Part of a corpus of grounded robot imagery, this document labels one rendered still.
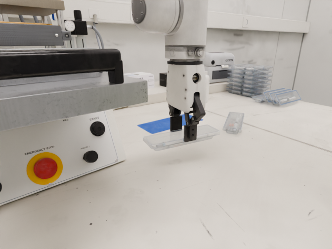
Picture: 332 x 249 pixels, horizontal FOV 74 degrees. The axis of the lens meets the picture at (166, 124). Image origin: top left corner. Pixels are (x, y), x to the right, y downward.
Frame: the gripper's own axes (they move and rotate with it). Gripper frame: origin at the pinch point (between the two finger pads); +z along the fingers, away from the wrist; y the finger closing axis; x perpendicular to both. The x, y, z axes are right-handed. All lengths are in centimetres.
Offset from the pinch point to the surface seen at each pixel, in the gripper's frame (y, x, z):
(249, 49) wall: 98, -122, -15
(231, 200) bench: -17.7, 0.2, 7.6
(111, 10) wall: 77, -5, -34
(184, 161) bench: -1.7, 0.5, 7.6
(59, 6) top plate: 21.5, 21.5, -27.1
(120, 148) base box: 5.5, 13.7, 4.6
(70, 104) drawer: -16.6, 24.2, -12.8
